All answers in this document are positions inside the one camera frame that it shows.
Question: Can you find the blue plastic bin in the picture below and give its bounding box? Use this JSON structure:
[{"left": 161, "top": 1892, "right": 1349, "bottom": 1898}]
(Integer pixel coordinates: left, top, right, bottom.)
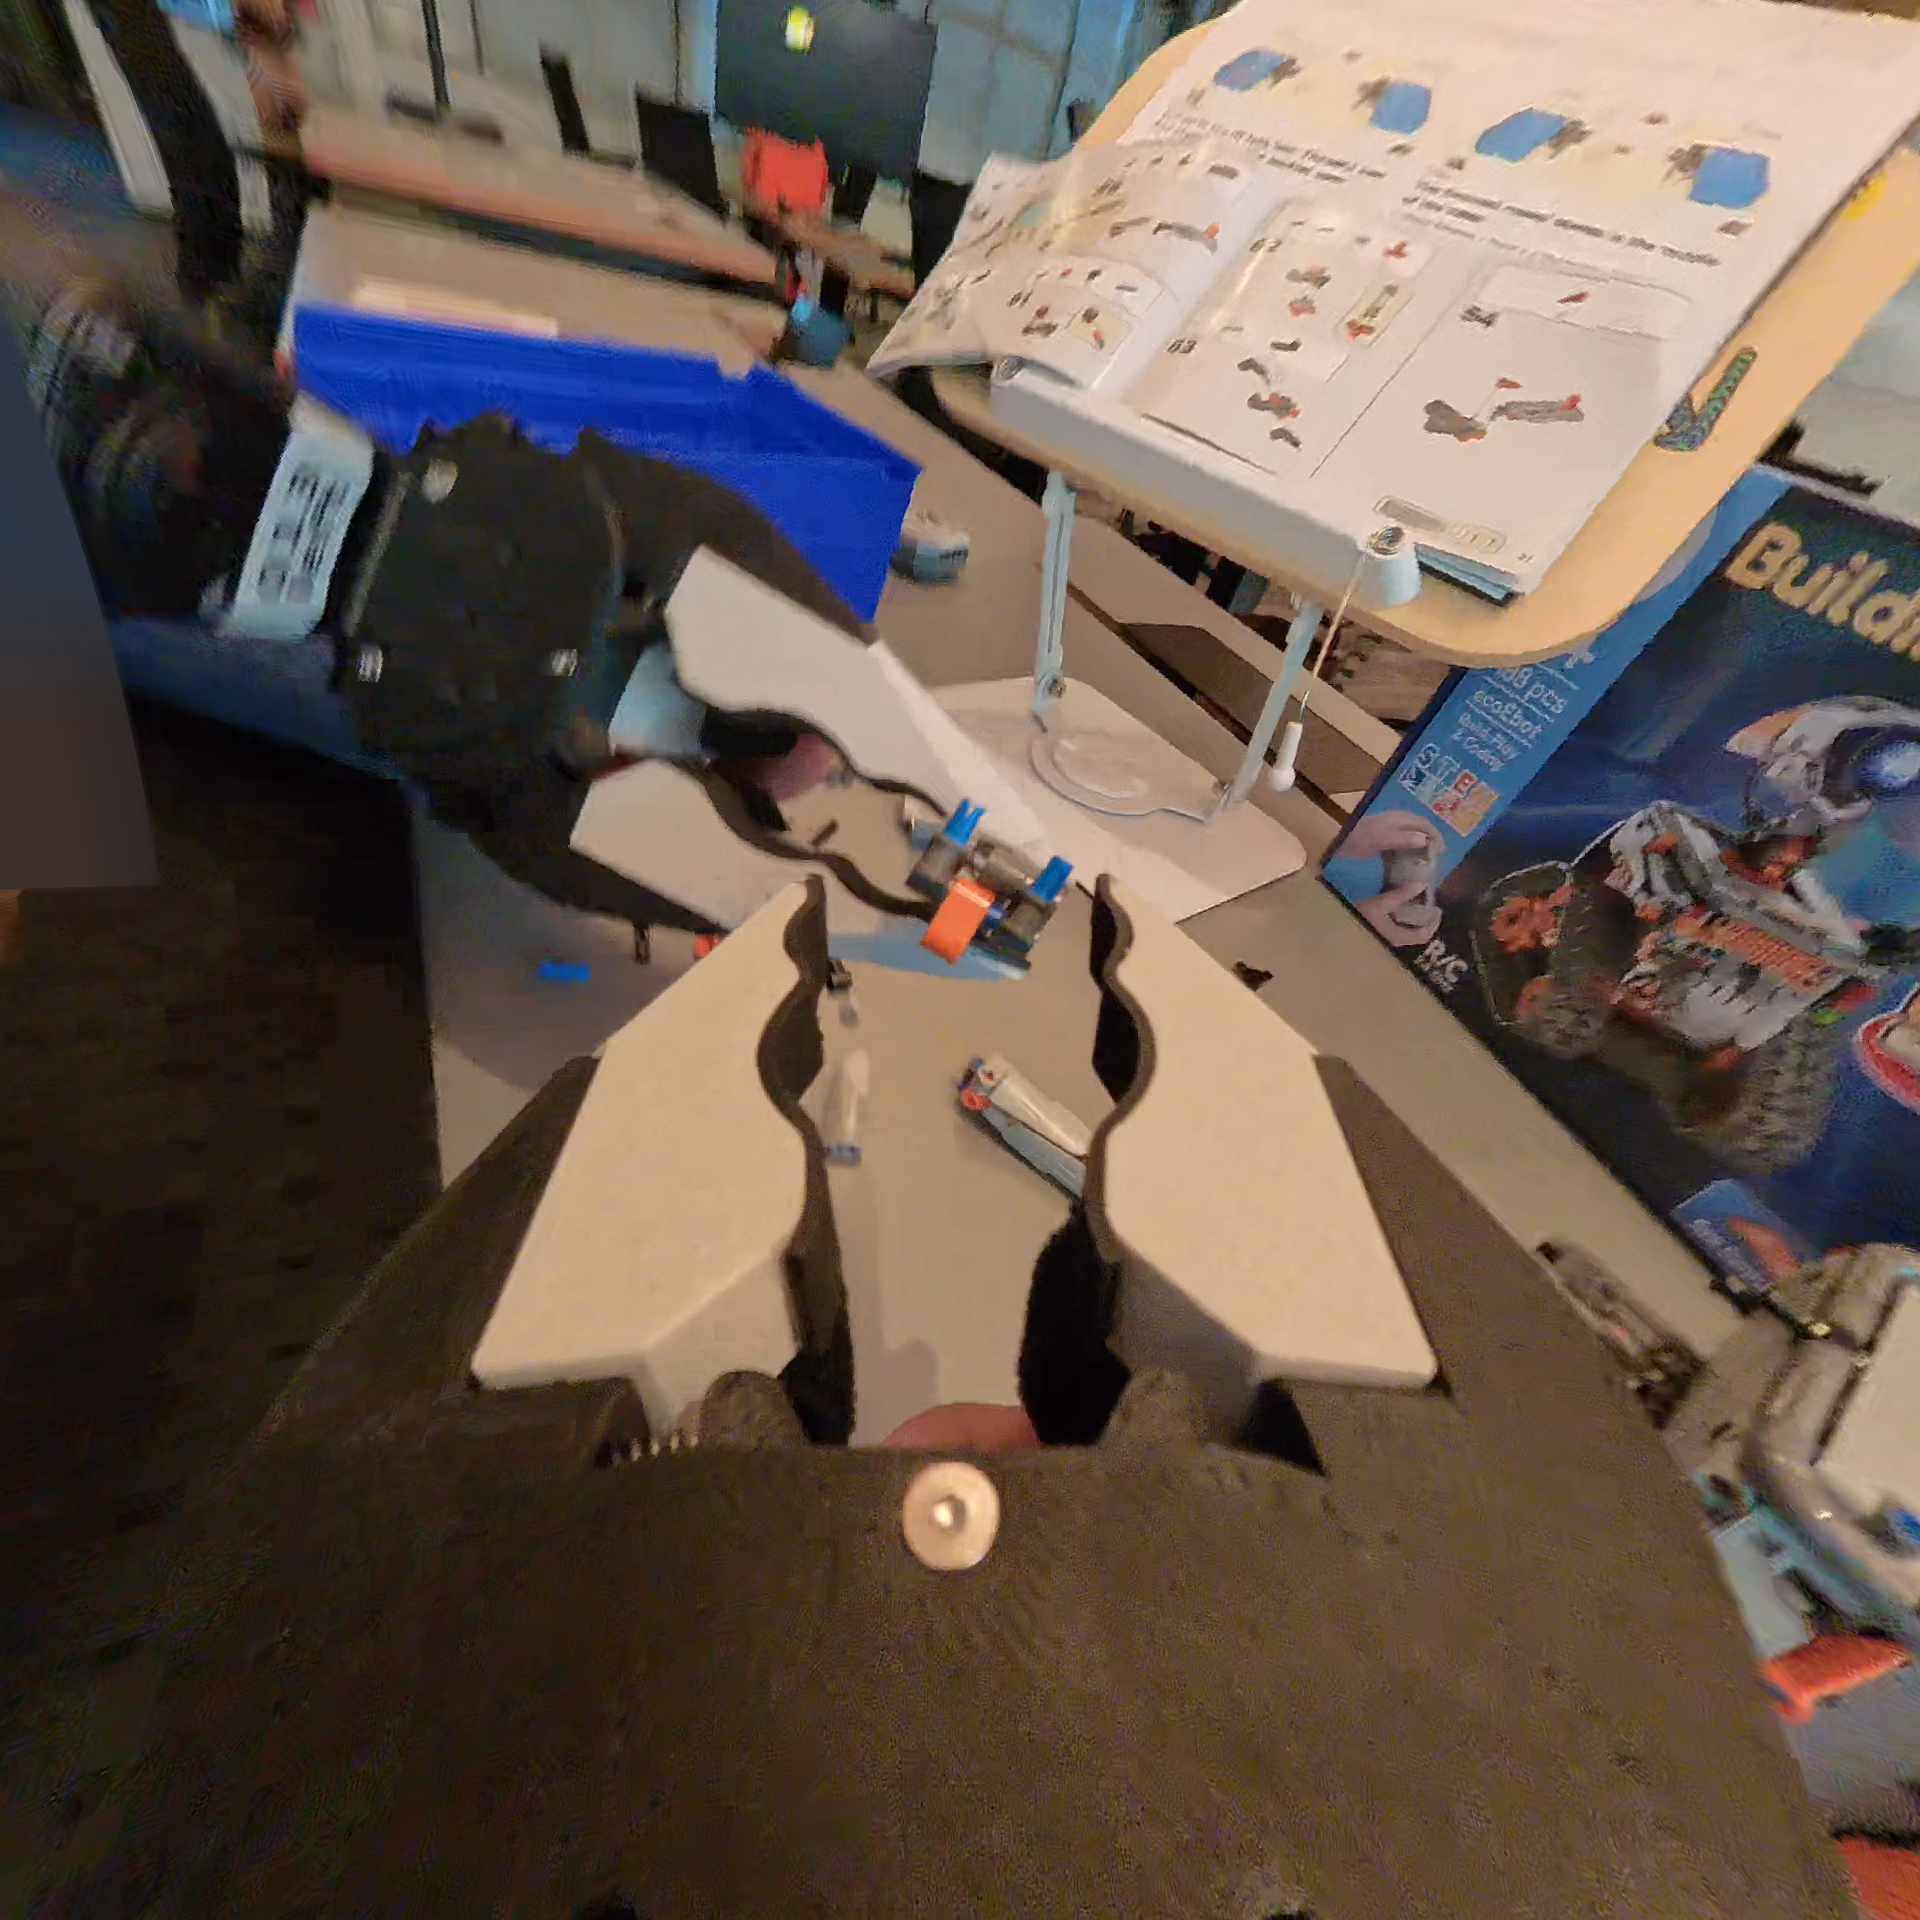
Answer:
[{"left": 291, "top": 305, "right": 922, "bottom": 629}]

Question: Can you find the white book stand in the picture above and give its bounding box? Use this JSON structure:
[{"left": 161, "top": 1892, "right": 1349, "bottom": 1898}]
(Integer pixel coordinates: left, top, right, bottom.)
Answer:
[{"left": 867, "top": 0, "right": 1920, "bottom": 927}]

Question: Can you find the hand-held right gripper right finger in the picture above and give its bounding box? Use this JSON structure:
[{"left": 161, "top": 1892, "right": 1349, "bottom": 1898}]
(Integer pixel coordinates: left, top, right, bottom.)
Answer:
[{"left": 1080, "top": 877, "right": 1439, "bottom": 1447}]

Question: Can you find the grey connector with blue pin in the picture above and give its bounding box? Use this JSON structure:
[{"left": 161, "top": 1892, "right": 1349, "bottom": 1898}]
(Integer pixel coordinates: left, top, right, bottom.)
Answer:
[{"left": 1002, "top": 856, "right": 1077, "bottom": 956}]

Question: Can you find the black computer monitor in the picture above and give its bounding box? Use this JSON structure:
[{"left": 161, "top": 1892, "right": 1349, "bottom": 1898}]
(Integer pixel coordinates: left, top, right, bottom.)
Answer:
[{"left": 719, "top": 0, "right": 940, "bottom": 184}]

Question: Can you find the white printed task sheet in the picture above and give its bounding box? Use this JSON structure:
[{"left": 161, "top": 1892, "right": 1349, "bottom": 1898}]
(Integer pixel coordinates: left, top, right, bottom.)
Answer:
[{"left": 1125, "top": 0, "right": 1920, "bottom": 312}]

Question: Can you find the wooden background desk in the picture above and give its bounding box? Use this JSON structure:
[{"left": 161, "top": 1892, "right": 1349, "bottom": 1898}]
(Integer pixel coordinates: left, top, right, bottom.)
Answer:
[{"left": 300, "top": 113, "right": 783, "bottom": 292}]

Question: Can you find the orange connector with blue pins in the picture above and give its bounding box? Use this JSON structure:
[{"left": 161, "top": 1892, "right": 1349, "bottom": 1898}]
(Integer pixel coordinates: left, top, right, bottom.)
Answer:
[{"left": 904, "top": 796, "right": 1038, "bottom": 968}]

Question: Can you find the blue toy cardboard box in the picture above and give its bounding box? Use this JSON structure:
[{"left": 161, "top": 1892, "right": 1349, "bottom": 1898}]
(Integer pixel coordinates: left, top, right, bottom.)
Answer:
[{"left": 1320, "top": 471, "right": 1920, "bottom": 1306}]

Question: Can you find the open instruction booklet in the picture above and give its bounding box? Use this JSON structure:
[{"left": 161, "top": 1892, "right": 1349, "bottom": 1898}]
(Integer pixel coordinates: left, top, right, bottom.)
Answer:
[{"left": 867, "top": 140, "right": 1728, "bottom": 602}]

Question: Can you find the black office chair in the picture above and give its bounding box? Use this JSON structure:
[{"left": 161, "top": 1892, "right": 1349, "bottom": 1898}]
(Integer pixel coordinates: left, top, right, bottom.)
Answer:
[{"left": 637, "top": 92, "right": 729, "bottom": 220}]

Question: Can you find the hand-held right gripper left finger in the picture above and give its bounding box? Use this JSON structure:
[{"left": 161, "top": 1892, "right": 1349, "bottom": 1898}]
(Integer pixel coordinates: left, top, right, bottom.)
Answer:
[{"left": 472, "top": 880, "right": 853, "bottom": 1431}]

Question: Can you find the person's left forearm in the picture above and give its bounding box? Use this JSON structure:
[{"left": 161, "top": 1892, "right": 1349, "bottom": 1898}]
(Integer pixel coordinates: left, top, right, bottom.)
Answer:
[{"left": 112, "top": 612, "right": 364, "bottom": 754}]

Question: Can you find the tracked toy robot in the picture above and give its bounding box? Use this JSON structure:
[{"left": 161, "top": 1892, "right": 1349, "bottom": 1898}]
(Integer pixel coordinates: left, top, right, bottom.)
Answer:
[{"left": 1543, "top": 1240, "right": 1920, "bottom": 1920}]

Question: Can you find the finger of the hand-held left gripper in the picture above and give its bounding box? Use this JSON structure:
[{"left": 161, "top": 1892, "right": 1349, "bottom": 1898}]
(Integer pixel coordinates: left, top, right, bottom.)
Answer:
[
  {"left": 663, "top": 545, "right": 1055, "bottom": 858},
  {"left": 569, "top": 758, "right": 1041, "bottom": 986}
]

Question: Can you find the orange plastic case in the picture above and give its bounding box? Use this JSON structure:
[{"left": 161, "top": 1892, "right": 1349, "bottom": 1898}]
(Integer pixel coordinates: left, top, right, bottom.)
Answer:
[{"left": 742, "top": 132, "right": 832, "bottom": 214}]

